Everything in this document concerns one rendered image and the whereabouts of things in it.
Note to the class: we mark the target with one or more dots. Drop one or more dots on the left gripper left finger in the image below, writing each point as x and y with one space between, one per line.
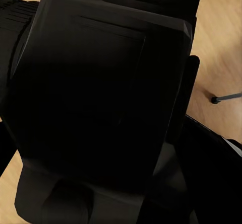
7 148

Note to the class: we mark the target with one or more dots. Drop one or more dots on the camera tripod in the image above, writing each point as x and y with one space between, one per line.
216 100

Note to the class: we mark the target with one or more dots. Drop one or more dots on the digital camera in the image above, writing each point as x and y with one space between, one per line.
90 90

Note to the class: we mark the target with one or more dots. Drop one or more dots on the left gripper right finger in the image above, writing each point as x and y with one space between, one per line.
213 176

